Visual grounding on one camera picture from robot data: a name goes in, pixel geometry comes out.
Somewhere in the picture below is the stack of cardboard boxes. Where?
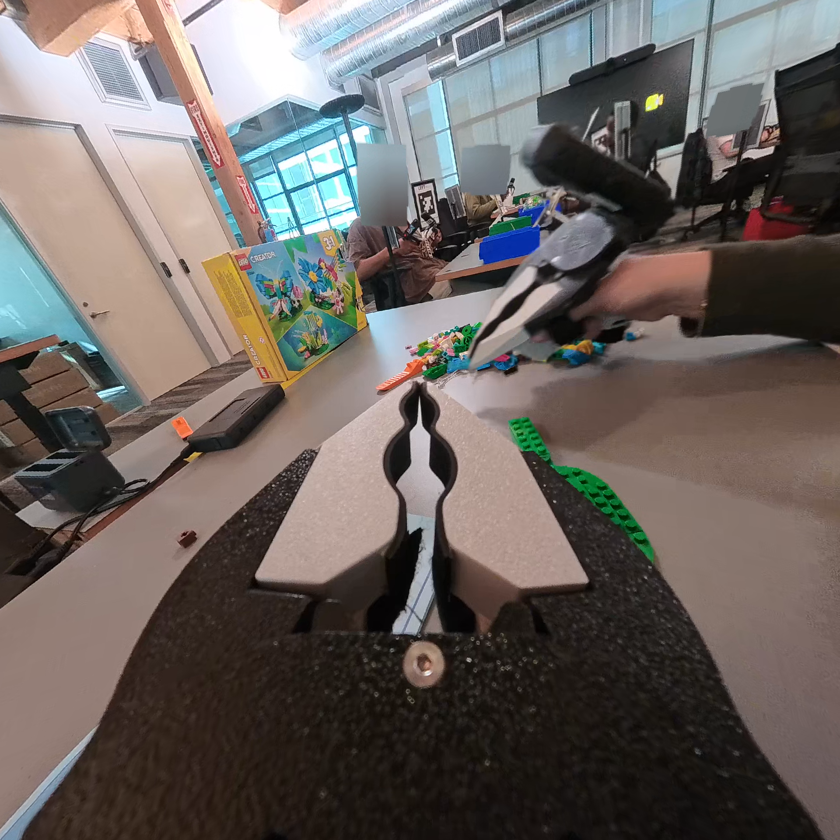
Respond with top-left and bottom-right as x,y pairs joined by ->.
0,351 -> 122,467

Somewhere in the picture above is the red bag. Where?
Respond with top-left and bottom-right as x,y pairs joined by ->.
742,200 -> 821,240

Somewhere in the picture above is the wooden work table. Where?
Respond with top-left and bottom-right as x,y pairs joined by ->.
434,243 -> 526,283

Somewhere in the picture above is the black wall screen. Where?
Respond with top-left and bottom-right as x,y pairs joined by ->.
537,38 -> 695,152

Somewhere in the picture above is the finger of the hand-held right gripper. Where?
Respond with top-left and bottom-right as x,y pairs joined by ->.
469,215 -> 624,362
482,269 -> 595,365

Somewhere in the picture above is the black floor lamp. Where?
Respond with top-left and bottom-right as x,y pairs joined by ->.
320,94 -> 408,308

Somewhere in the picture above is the pile of coloured toy bricks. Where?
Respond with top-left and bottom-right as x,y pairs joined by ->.
407,322 -> 644,378

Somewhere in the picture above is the grey desk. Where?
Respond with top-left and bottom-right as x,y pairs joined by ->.
0,285 -> 840,840

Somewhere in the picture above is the silver air duct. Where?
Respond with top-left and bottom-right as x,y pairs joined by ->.
279,0 -> 611,86

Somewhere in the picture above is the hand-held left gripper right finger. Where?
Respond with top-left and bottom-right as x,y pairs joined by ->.
423,382 -> 589,632

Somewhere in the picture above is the orange brick separator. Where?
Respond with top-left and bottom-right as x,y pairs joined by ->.
375,362 -> 427,393

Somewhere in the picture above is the black cable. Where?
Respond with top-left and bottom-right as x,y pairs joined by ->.
0,479 -> 191,572

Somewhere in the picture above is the yellow toy brick box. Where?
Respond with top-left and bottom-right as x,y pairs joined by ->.
201,226 -> 368,385

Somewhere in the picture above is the green brick plate assembly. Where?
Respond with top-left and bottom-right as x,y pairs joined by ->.
508,416 -> 657,565

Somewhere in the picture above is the grey battery charger case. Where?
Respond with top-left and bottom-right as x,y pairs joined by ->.
14,407 -> 126,513

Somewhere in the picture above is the person's right hand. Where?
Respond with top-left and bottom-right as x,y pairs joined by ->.
571,252 -> 713,339

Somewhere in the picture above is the wooden post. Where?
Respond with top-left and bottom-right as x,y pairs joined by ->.
134,0 -> 263,247

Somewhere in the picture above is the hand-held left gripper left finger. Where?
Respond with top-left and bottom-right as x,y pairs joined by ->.
255,382 -> 421,632

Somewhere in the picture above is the person's right forearm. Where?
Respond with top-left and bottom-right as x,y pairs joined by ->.
679,233 -> 840,343

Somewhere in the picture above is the blue bin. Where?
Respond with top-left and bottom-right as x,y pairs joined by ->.
479,226 -> 542,263

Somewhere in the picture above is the black office chair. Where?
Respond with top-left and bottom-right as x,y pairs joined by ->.
761,49 -> 840,231

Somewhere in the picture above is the white door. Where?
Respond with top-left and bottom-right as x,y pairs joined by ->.
108,126 -> 244,358
0,115 -> 217,401

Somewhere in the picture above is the black video bar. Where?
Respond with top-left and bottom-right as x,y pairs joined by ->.
570,45 -> 657,86

